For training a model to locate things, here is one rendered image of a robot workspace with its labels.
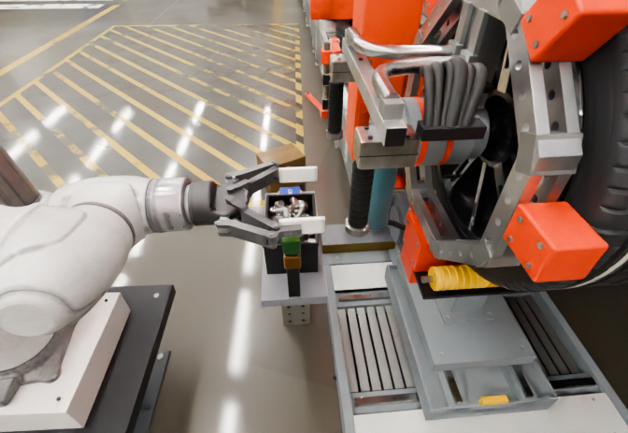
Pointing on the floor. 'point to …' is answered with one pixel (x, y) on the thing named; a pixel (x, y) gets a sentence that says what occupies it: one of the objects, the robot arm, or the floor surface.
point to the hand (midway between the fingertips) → (314, 196)
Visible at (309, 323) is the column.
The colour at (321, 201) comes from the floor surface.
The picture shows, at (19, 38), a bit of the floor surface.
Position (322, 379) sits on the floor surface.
